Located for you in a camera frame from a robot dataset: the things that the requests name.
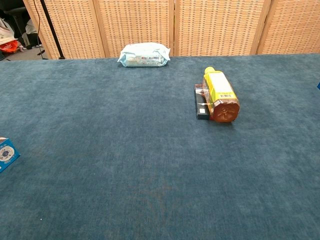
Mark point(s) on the blue chocolate chip cookie box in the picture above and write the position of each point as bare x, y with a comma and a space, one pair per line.
6, 155

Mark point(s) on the small dark packet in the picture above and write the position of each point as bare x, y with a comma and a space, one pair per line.
200, 105

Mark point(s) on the blue pink sandwich cookie box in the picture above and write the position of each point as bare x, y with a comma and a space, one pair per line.
318, 85

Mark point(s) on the blue carpet table mat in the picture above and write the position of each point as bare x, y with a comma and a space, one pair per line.
125, 150

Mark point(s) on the light blue wet wipes pack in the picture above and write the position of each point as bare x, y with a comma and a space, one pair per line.
143, 56

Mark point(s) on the yellow capped tea bottle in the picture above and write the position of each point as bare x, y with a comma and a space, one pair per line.
221, 95

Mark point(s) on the wicker folding screen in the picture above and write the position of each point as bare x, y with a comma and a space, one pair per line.
212, 25

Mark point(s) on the black tripod stand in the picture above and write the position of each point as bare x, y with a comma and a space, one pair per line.
51, 27

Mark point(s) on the orange plastic bag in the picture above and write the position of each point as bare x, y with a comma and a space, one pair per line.
10, 47

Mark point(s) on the black office chair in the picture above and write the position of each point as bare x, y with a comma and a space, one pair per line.
12, 15

